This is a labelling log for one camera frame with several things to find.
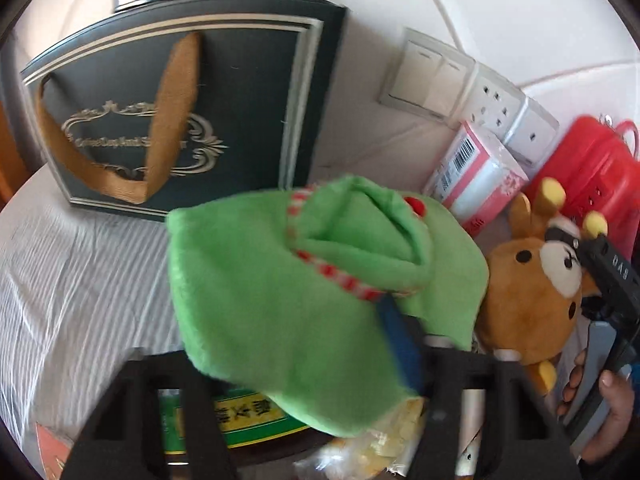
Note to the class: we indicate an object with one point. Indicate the black gift box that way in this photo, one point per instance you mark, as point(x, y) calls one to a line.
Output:
point(225, 85)

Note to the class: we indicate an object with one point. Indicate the pink tissue pack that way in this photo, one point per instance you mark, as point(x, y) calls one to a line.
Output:
point(475, 175)

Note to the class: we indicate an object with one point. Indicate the white wall switch panel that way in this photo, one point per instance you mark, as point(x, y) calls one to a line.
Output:
point(422, 77)

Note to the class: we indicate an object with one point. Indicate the white tube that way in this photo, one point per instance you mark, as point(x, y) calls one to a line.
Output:
point(470, 430)

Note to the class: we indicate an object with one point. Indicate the white wall socket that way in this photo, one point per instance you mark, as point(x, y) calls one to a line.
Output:
point(495, 102)
point(532, 132)

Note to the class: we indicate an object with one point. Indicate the green plush cloth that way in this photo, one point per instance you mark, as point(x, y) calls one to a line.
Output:
point(280, 285)

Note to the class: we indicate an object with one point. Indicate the clear bag of yellow snacks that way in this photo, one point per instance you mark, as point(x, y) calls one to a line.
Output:
point(370, 445)

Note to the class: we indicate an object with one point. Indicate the red carton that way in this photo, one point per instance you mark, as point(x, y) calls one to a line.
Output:
point(52, 452)

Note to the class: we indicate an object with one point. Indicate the dark box with green label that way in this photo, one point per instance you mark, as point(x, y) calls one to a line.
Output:
point(250, 417)

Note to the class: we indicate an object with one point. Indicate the red plastic carry case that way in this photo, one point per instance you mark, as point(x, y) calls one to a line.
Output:
point(595, 170)

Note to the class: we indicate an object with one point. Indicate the person's right hand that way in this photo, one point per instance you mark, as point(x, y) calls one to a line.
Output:
point(620, 410)

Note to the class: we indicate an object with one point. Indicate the brown bear plush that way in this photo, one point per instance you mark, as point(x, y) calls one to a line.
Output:
point(525, 300)

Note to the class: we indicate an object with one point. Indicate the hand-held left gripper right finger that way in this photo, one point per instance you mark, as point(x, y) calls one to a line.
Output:
point(400, 340)

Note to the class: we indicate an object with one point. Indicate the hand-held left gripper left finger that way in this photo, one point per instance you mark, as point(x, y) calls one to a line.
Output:
point(130, 420)

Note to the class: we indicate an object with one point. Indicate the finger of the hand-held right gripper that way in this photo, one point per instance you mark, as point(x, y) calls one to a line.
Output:
point(562, 237)

